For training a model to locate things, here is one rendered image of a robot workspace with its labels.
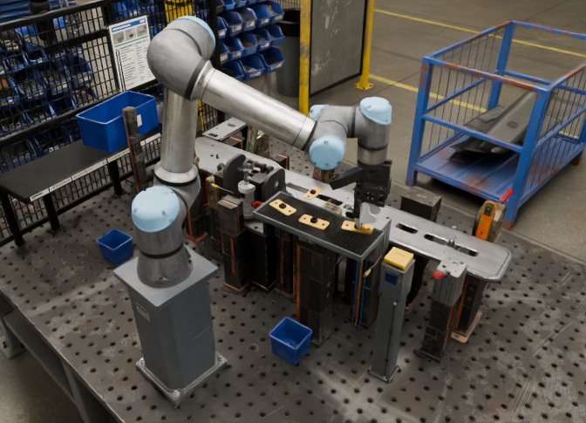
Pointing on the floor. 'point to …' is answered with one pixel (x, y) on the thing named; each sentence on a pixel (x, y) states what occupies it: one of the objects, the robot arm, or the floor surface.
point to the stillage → (498, 131)
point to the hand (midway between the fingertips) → (357, 221)
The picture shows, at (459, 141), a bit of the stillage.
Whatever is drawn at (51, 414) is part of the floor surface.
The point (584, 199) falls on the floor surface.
